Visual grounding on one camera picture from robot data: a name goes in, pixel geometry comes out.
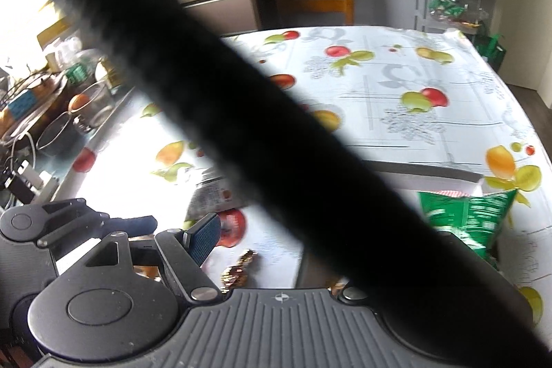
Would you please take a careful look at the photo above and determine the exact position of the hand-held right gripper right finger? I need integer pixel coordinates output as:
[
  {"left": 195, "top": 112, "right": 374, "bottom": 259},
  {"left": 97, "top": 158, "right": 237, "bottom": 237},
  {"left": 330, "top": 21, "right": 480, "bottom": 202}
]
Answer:
[{"left": 337, "top": 231, "right": 503, "bottom": 304}]

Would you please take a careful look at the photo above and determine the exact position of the gold wrapped candy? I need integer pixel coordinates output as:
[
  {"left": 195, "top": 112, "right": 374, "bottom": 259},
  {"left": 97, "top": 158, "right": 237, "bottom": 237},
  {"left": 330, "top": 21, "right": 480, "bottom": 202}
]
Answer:
[{"left": 220, "top": 249, "right": 259, "bottom": 291}]

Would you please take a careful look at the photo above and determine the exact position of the white cardboard box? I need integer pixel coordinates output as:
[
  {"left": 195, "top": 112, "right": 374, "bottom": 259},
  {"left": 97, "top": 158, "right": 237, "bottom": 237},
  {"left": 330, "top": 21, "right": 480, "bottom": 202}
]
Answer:
[{"left": 295, "top": 159, "right": 501, "bottom": 291}]

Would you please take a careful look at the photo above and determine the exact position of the green snack packet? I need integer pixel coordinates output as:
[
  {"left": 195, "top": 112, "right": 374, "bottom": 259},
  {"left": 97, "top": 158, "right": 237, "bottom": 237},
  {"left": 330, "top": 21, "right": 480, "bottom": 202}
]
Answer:
[{"left": 416, "top": 189, "right": 518, "bottom": 269}]

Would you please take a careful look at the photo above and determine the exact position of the wire basket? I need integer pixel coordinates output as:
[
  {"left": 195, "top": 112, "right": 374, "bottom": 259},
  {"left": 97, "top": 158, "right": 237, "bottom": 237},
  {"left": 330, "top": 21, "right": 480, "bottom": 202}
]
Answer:
[{"left": 0, "top": 72, "right": 70, "bottom": 145}]

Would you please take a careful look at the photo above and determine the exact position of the fruit print tablecloth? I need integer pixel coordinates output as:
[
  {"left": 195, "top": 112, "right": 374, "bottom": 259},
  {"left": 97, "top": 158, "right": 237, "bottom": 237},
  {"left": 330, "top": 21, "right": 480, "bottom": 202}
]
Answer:
[{"left": 56, "top": 25, "right": 552, "bottom": 334}]

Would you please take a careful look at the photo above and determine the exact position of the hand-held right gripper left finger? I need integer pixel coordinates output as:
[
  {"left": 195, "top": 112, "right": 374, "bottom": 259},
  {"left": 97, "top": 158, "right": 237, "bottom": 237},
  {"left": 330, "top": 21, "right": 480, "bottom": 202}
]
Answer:
[{"left": 56, "top": 213, "right": 223, "bottom": 304}]

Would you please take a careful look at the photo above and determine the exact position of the black blurred strap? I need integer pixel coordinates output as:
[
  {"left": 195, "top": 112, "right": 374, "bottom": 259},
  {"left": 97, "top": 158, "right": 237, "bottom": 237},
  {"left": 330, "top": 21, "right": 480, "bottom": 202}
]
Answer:
[{"left": 0, "top": 0, "right": 552, "bottom": 368}]

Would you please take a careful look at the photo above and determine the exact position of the white power strip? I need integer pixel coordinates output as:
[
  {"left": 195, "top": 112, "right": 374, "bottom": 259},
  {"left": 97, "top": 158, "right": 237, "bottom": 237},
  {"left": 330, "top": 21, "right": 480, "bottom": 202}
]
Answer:
[{"left": 9, "top": 161, "right": 59, "bottom": 200}]

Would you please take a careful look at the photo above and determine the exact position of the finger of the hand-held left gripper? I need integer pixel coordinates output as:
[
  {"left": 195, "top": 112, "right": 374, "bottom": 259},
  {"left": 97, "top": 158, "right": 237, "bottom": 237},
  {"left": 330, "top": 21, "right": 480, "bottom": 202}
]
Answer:
[{"left": 37, "top": 199, "right": 158, "bottom": 261}]

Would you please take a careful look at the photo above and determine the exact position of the silver snack packet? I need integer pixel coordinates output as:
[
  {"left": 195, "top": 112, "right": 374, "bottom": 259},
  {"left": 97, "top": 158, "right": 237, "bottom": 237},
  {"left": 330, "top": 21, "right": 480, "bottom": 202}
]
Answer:
[{"left": 185, "top": 174, "right": 246, "bottom": 222}]

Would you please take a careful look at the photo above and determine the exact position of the dark metal pot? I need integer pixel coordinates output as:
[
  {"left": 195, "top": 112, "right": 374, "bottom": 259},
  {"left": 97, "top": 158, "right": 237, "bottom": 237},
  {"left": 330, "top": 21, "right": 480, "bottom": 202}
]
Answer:
[{"left": 37, "top": 111, "right": 85, "bottom": 157}]

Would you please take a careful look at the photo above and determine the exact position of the green shopping bag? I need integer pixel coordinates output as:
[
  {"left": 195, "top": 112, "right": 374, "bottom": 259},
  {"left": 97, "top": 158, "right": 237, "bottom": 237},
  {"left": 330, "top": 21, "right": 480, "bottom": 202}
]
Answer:
[{"left": 476, "top": 32, "right": 506, "bottom": 71}]

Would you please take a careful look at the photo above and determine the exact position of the pile of green wrapped candies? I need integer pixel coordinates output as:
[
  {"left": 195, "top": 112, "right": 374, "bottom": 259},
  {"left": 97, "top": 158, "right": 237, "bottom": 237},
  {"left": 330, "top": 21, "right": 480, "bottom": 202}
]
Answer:
[{"left": 427, "top": 0, "right": 471, "bottom": 21}]

